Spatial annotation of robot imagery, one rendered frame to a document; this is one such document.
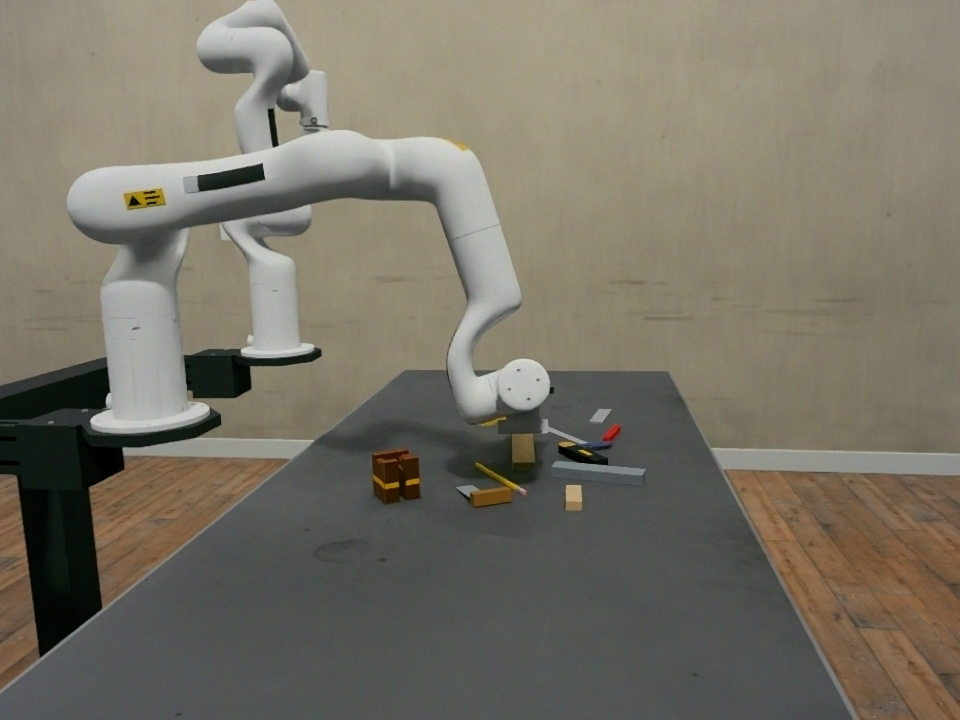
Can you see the thin white flat strip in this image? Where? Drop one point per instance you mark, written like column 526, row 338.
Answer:
column 566, row 436

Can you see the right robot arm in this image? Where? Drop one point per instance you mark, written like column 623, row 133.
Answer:
column 149, row 210

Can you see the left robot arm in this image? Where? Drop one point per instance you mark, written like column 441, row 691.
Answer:
column 268, row 54

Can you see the small light wooden block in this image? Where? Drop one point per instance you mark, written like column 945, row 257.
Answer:
column 573, row 498

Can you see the yellow pencil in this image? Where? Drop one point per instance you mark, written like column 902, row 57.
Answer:
column 501, row 479

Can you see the grey rectangular bar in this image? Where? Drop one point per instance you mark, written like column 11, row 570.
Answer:
column 602, row 473

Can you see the brown wooden slotted block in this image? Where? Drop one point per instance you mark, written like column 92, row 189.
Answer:
column 386, row 484

